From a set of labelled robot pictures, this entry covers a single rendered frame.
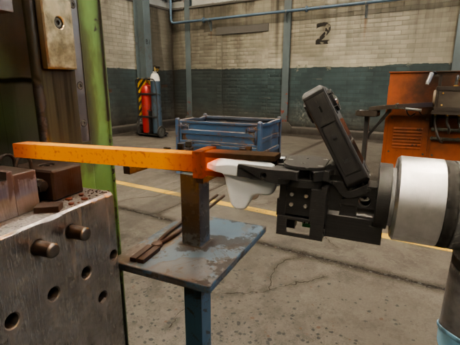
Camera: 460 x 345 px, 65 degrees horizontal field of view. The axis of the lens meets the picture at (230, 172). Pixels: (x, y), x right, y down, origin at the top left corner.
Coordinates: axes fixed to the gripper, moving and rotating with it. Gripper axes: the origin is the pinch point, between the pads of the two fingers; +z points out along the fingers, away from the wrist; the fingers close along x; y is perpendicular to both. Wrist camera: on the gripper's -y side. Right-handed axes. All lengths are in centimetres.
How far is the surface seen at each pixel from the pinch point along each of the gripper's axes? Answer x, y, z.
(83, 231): 8.1, 18.6, 31.4
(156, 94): 613, 17, 409
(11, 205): 1.8, 13.0, 41.4
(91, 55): 41, -16, 57
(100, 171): 41, 17, 56
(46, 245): 0.5, 18.5, 32.3
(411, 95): 336, -3, -45
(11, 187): 2.1, 9.7, 41.5
